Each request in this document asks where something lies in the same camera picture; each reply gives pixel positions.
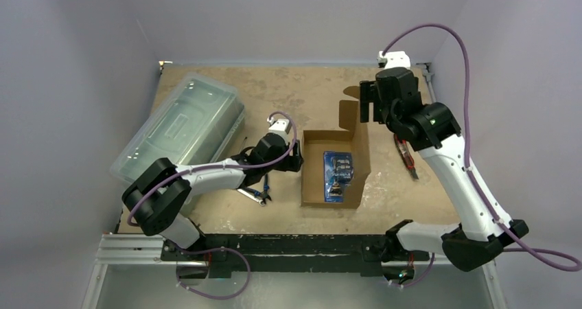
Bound brown cardboard express box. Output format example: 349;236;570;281
301;86;371;209

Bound red utility knife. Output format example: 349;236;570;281
393;134;419;180

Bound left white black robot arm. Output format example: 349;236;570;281
121;133;303;260

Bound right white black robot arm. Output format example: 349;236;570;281
359;67;529;272

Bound blue razor blister pack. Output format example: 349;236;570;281
323;151;353;203

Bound silver wrench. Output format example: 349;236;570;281
237;188;266;207

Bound clear plastic storage bin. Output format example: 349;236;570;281
110;72;245;185

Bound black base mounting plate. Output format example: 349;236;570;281
161;233;430;278

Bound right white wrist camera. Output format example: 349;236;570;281
377;51;411;69

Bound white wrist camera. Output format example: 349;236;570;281
268;118;292;140
377;51;411;69

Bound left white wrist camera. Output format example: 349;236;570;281
268;118;292;140

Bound blue handled pliers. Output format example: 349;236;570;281
241;175;272;201

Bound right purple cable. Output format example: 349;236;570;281
381;23;582;290

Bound purple cable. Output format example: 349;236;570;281
126;111;299;300
381;23;582;290

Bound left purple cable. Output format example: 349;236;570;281
126;111;299;300

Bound aluminium frame rail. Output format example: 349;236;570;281
82;234;507;308

